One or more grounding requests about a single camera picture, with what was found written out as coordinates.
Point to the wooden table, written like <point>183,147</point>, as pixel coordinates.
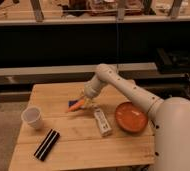
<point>80,146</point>

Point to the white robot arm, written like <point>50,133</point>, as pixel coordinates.
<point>171,117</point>

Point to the orange plate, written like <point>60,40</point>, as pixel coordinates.
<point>130,118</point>

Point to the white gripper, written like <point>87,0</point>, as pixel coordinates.
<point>88,103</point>

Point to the white sponge bottle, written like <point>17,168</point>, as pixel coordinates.
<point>103,124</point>

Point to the white paper cup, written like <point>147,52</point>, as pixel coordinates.
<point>32,116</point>

